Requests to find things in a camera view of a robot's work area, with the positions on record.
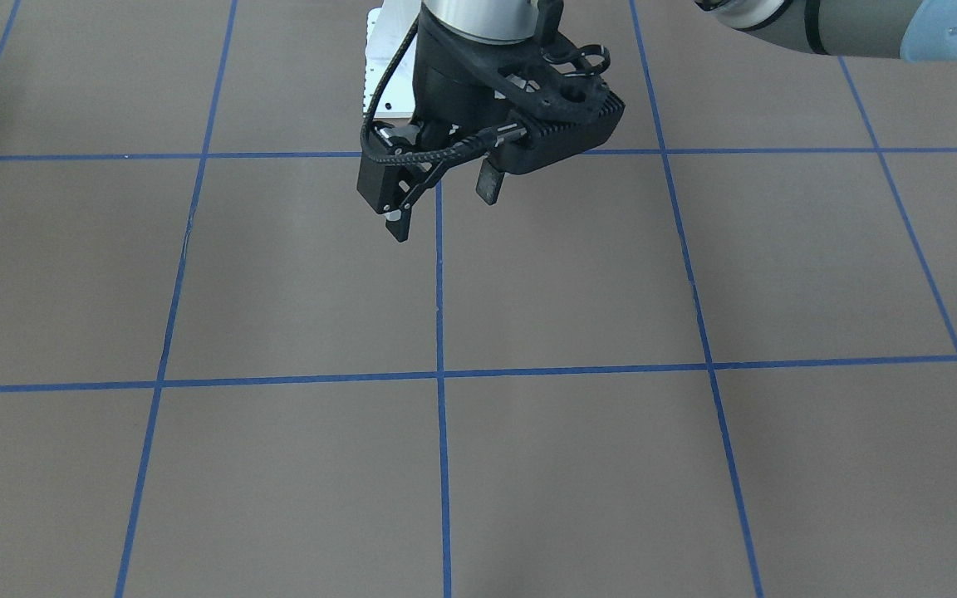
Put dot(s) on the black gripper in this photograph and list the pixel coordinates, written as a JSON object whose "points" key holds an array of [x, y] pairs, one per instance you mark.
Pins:
{"points": [[448, 90]]}

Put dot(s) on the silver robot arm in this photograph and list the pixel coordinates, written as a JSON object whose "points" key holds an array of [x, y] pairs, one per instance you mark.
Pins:
{"points": [[910, 31]]}

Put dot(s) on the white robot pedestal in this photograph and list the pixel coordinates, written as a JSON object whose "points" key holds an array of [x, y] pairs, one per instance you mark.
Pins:
{"points": [[386, 26]]}

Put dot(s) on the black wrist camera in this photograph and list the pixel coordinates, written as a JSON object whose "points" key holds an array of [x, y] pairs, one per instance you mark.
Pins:
{"points": [[557, 93]]}

